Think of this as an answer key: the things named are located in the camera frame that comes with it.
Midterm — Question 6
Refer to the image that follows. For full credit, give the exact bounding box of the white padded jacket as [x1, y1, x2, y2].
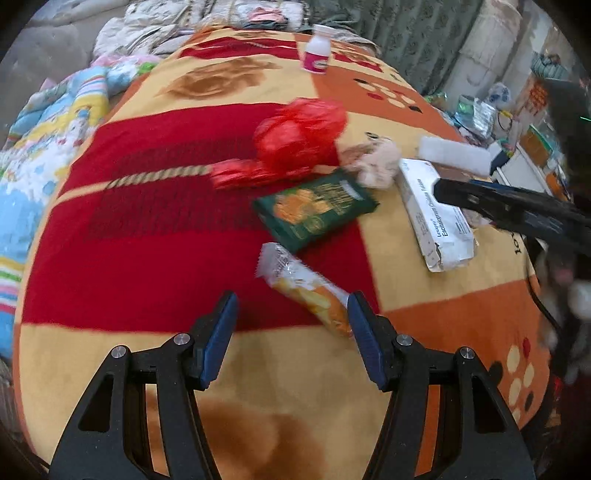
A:
[92, 14, 195, 58]

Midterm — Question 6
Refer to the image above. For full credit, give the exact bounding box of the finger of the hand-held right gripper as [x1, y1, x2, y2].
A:
[434, 178, 591, 232]
[492, 215, 591, 257]

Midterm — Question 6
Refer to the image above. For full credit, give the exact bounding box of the beige paper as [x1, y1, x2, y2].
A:
[342, 134, 402, 189]

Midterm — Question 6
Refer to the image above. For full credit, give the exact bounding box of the green snack packet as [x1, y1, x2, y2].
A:
[253, 168, 380, 254]

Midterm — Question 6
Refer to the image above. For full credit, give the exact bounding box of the white television cabinet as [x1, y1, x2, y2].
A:
[501, 138, 578, 204]

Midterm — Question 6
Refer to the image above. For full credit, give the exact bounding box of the floral fringed cushion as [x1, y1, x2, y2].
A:
[198, 0, 305, 32]

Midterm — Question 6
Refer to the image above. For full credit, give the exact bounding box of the fringed beige cushion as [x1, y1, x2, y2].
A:
[124, 0, 199, 24]

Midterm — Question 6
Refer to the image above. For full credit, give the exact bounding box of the orange snack wrapper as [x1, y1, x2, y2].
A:
[256, 242, 354, 337]

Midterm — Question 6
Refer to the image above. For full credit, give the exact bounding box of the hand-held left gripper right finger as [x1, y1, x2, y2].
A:
[347, 291, 539, 480]

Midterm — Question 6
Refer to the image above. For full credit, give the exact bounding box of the pile of clothes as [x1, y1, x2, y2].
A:
[247, 7, 289, 28]

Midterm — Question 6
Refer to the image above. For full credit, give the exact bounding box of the green patterned curtain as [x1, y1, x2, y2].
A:
[305, 0, 485, 97]

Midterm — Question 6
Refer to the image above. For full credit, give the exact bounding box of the colourful children's quilt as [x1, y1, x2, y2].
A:
[0, 53, 160, 361]

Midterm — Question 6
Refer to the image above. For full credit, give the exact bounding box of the lace covered air conditioner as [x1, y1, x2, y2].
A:
[455, 0, 525, 107]

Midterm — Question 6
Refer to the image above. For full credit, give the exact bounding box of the silver insulated bag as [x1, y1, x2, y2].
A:
[471, 99, 497, 134]

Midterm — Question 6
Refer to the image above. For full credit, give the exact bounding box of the beige twisted rope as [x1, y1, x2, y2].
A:
[107, 167, 218, 191]

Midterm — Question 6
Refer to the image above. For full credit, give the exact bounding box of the printed rose blanket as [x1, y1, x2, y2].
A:
[14, 25, 552, 480]

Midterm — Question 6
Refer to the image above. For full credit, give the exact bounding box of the white bottle pink label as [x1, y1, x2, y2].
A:
[301, 24, 334, 75]

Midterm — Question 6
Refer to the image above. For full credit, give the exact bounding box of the red plastic bag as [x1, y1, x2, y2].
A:
[210, 98, 347, 191]

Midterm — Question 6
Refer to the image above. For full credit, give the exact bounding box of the white medicine box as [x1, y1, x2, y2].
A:
[398, 158, 478, 273]

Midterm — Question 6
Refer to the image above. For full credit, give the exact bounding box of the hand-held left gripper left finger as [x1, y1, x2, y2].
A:
[48, 291, 240, 480]

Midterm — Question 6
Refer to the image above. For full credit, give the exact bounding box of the white plastic bag blue print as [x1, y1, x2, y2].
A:
[487, 82, 511, 109]

